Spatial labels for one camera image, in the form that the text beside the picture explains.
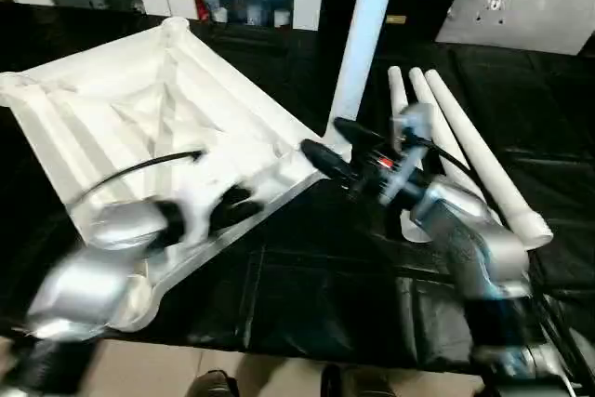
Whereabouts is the dark left robot leg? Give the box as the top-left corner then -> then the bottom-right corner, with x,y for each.
189,368 -> 244,397

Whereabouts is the white plastic table top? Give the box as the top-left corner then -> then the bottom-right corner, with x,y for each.
0,17 -> 353,335

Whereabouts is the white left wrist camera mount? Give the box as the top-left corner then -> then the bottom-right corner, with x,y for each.
178,172 -> 262,244

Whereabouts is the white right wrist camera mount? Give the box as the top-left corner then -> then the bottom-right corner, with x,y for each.
377,102 -> 439,206

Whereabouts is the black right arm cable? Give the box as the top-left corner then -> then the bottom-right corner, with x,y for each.
408,134 -> 473,170

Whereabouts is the black mat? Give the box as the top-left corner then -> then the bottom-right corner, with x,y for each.
0,1 -> 595,375

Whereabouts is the white plastic table leg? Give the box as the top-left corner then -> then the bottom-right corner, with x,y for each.
407,67 -> 490,212
423,69 -> 555,250
386,66 -> 448,245
324,0 -> 404,157

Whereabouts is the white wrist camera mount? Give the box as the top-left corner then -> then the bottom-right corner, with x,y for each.
178,172 -> 262,244
377,102 -> 439,206

